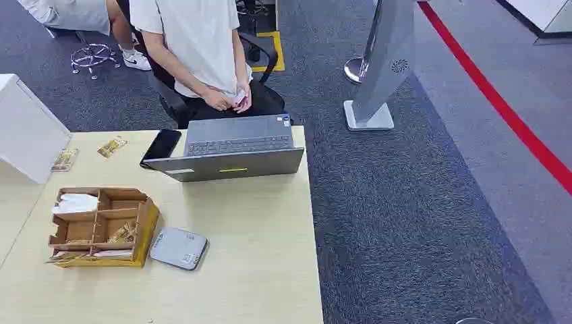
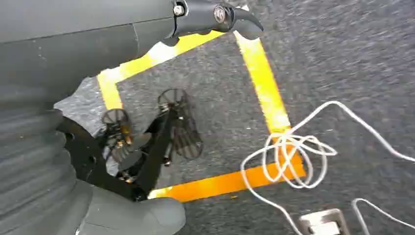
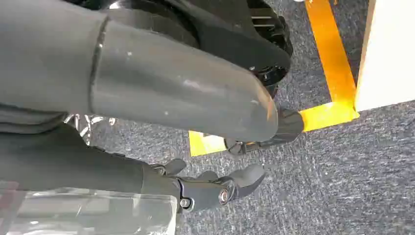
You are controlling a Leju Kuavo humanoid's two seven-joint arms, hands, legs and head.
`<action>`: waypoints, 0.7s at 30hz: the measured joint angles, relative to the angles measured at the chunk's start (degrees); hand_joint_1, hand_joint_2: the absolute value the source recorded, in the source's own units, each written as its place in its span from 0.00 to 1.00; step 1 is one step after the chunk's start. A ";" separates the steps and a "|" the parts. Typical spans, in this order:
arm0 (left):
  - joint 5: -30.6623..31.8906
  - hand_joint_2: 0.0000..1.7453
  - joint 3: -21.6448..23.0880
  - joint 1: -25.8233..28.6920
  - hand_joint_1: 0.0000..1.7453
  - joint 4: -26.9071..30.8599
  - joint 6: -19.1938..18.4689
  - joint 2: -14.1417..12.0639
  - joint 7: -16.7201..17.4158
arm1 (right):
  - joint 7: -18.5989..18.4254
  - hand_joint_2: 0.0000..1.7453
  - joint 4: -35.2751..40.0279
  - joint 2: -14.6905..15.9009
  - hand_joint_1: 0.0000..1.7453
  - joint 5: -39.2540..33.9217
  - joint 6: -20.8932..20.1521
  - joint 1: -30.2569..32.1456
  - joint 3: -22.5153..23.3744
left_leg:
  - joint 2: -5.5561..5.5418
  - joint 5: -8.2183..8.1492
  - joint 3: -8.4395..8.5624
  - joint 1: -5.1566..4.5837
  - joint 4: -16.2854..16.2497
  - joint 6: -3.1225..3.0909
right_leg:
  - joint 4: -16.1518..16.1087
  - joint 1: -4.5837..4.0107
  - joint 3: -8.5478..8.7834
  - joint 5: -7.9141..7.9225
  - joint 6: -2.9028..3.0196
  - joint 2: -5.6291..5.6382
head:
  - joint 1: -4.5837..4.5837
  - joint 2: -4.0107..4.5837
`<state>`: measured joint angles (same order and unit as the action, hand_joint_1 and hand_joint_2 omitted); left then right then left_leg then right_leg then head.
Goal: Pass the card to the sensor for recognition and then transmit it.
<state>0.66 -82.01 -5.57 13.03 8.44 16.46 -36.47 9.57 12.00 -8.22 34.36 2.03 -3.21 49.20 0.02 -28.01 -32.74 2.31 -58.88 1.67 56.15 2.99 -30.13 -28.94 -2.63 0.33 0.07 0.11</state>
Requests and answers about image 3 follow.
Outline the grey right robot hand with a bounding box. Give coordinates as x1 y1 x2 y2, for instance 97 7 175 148
0 14 279 215

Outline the black robot foot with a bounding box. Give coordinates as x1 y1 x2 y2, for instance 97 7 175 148
224 108 305 156

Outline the ribbed grey right arm sleeve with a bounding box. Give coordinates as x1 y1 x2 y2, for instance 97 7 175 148
0 0 108 134

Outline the clear plastic piece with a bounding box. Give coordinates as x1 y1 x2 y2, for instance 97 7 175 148
0 187 178 235

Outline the yellow floor tape cross strip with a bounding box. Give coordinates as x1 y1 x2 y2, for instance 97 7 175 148
188 100 361 157

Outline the long yellow floor tape strip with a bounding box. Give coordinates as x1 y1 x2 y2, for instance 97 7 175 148
304 0 358 105

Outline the white board panel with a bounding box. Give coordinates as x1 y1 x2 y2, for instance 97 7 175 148
354 0 415 113

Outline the silver metal wire frame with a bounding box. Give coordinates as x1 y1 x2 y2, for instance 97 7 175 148
63 113 116 145

